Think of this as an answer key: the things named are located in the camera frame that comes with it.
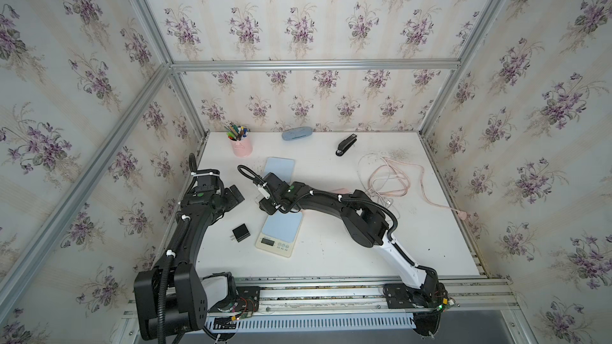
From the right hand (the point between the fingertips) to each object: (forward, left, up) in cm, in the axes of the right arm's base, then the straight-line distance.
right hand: (268, 202), depth 95 cm
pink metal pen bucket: (+24, +14, +7) cm, 28 cm away
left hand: (-6, +12, +9) cm, 16 cm away
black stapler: (+30, -34, +3) cm, 45 cm away
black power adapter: (-14, +8, +2) cm, 16 cm away
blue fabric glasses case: (+39, -10, +1) cm, 40 cm away
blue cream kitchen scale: (-13, -6, +2) cm, 14 cm away
